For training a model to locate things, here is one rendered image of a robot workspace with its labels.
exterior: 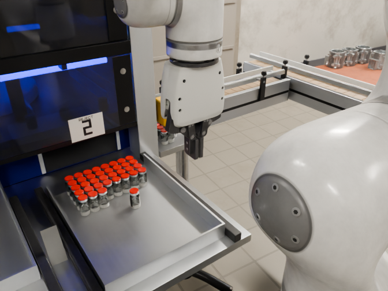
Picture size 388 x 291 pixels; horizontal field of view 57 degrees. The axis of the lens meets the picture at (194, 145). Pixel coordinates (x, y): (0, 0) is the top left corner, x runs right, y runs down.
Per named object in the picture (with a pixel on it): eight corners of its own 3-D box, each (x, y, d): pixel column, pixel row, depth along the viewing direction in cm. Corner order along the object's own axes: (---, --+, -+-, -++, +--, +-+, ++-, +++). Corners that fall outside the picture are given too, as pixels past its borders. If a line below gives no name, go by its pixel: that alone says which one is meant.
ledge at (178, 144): (138, 139, 115) (137, 134, 114) (171, 129, 122) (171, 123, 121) (160, 157, 105) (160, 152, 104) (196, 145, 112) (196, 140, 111)
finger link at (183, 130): (187, 118, 61) (188, 151, 64) (172, 122, 59) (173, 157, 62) (199, 124, 58) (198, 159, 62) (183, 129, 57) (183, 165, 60)
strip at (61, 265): (45, 253, 70) (39, 230, 67) (61, 246, 72) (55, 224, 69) (69, 305, 60) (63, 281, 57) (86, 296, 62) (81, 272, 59)
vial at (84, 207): (79, 212, 80) (75, 196, 78) (88, 208, 82) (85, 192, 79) (82, 217, 79) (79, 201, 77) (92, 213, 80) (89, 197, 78)
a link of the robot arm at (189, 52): (202, 28, 58) (201, 47, 60) (155, 35, 54) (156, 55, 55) (237, 37, 52) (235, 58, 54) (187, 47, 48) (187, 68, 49)
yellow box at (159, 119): (151, 118, 106) (150, 95, 102) (172, 112, 109) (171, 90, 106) (165, 127, 100) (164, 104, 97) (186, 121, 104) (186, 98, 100)
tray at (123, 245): (48, 198, 85) (45, 186, 83) (145, 164, 98) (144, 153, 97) (107, 299, 61) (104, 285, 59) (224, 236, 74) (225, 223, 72)
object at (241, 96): (144, 150, 112) (140, 104, 104) (122, 132, 123) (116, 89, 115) (290, 101, 147) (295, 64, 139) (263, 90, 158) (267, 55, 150)
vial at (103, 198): (98, 205, 83) (95, 189, 80) (107, 201, 84) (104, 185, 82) (101, 210, 81) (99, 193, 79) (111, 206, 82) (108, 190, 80)
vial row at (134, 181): (75, 207, 82) (72, 191, 80) (144, 181, 91) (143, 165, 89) (79, 212, 80) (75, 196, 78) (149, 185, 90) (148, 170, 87)
